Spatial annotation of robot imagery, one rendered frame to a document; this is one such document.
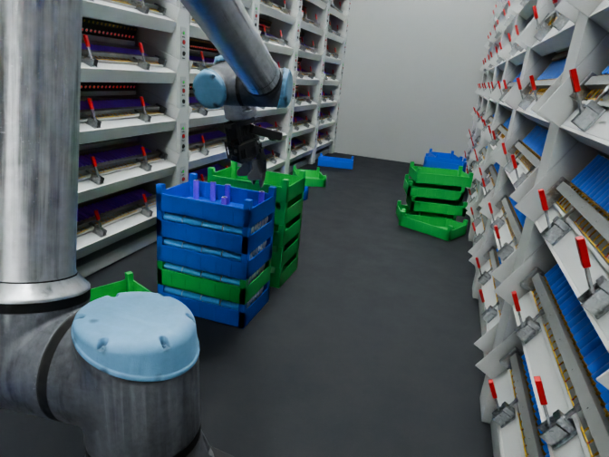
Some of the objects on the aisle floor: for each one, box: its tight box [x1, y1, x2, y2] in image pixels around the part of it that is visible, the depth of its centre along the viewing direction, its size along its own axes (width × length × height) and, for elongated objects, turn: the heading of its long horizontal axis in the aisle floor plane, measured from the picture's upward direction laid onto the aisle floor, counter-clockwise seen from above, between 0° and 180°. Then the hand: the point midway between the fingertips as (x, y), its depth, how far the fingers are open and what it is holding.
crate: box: [158, 280, 270, 329], centre depth 150 cm, size 30×20×8 cm
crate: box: [90, 271, 151, 302], centre depth 135 cm, size 30×20×8 cm
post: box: [133, 0, 189, 189], centre depth 186 cm, size 20×9×170 cm, turn 58°
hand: (258, 180), depth 139 cm, fingers open, 3 cm apart
